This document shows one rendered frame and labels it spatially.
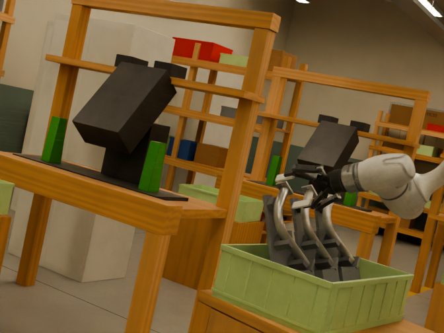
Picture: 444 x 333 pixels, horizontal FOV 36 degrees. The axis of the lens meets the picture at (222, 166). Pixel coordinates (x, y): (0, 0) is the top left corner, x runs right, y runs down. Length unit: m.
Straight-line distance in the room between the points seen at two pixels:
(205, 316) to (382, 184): 0.71
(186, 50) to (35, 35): 2.02
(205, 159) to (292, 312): 5.92
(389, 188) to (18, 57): 7.27
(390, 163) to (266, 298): 0.55
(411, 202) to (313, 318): 0.47
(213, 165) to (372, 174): 5.87
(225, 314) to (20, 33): 7.07
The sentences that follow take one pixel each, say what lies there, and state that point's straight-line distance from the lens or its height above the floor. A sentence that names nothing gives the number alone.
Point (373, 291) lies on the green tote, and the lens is 2.31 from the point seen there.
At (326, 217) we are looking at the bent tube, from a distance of 2.52.
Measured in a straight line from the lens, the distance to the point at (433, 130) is 12.52.
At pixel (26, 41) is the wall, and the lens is 9.05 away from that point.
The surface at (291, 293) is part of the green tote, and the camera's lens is 2.10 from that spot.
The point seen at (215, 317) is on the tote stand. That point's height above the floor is 0.73.
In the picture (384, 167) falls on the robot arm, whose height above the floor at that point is 1.31.
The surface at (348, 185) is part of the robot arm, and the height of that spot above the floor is 1.24.
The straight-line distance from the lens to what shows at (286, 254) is 2.31.
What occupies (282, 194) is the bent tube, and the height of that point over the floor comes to 1.16.
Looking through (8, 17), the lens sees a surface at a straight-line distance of 7.99.
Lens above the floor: 1.33
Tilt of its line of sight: 3 degrees down
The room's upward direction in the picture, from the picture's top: 12 degrees clockwise
